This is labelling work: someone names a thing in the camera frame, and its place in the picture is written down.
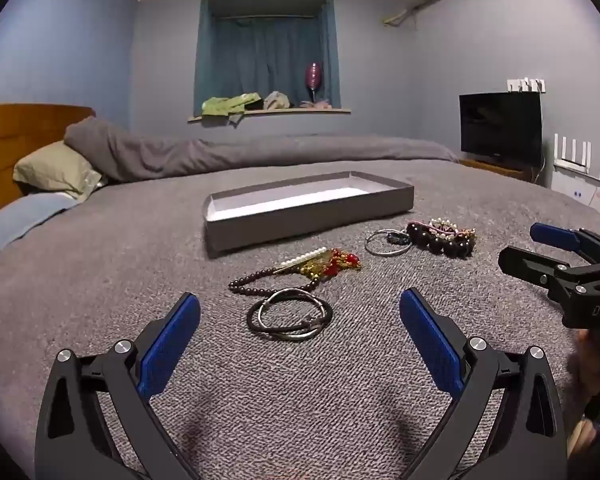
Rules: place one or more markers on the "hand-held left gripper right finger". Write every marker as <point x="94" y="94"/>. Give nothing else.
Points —
<point x="430" y="345"/>

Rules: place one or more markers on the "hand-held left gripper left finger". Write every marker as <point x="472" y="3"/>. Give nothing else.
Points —
<point x="170" y="345"/>

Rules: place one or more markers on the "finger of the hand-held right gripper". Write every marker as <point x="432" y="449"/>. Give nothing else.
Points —
<point x="555" y="235"/>
<point x="525" y="262"/>

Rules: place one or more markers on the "thin silver bangle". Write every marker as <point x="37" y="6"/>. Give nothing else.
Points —
<point x="380" y="254"/>

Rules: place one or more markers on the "double silver bangle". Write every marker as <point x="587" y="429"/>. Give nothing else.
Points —
<point x="290" y="291"/>

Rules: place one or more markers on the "grey cardboard box tray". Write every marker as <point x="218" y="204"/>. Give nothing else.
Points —
<point x="280" y="232"/>

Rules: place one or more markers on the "person's right hand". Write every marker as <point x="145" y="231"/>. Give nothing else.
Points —
<point x="592" y="360"/>

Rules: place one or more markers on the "white box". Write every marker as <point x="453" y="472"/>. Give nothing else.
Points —
<point x="575" y="187"/>

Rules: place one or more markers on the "white router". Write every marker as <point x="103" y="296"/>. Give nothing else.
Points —
<point x="572" y="165"/>

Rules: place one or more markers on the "wooden television stand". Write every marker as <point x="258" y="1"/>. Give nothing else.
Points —
<point x="490" y="166"/>

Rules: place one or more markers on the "black television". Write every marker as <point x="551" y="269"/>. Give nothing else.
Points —
<point x="500" y="130"/>

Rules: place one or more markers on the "grey bed blanket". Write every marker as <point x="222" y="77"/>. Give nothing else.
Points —
<point x="305" y="410"/>

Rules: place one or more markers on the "light blue pillow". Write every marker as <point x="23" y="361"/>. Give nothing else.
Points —
<point x="15" y="220"/>

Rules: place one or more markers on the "grey duvet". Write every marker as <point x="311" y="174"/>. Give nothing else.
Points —
<point x="230" y="155"/>

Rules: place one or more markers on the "green pillow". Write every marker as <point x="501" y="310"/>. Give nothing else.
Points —
<point x="50" y="170"/>

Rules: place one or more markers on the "green cloth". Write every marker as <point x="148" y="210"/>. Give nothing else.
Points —
<point x="225" y="105"/>

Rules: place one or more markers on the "pink cloth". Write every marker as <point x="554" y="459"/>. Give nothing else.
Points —
<point x="317" y="105"/>

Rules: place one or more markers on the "beige cloth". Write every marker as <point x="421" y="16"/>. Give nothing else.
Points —
<point x="277" y="101"/>

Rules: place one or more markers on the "wooden bed headboard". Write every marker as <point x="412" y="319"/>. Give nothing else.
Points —
<point x="5" y="135"/>

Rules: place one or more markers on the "windowsill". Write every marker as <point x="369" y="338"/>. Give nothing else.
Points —
<point x="300" y="111"/>

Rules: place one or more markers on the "pink wine glass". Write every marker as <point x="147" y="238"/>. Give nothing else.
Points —
<point x="313" y="75"/>

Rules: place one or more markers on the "teal curtain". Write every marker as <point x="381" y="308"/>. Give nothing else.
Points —
<point x="260" y="60"/>

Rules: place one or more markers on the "white wall sockets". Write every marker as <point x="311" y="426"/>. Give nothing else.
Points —
<point x="525" y="85"/>

